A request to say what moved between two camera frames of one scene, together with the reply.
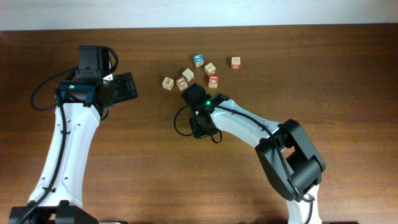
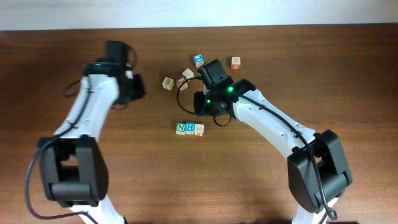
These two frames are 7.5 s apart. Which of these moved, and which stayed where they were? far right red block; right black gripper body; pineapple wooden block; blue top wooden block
Moved: right black gripper body
Stayed: blue top wooden block; pineapple wooden block; far right red block
